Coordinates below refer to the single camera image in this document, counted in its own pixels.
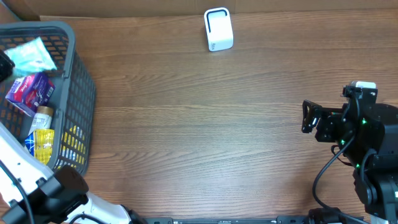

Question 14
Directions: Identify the white barcode scanner stand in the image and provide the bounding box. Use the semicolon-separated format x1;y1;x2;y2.
203;7;234;52

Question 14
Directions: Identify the teal wet wipes pack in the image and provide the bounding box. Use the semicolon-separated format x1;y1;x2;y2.
5;37;57;80

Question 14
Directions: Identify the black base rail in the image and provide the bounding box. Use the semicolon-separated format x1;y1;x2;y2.
136;216;365;224

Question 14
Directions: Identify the purple Carefree pad pack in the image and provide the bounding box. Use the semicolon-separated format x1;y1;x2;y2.
6;72;55;117

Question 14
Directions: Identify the yellow blue snack packet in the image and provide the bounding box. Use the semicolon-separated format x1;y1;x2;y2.
24;129;55;165

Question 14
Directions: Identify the grey plastic mesh basket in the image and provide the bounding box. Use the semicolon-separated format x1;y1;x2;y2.
1;21;96;175

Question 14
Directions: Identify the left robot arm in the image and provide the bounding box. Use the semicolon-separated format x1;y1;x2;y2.
1;47;143;223

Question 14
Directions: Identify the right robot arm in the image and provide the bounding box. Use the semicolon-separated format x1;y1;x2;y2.
302;86;397;223

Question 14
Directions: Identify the white tube with gold cap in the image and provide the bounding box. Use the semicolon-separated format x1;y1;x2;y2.
29;106;54;134

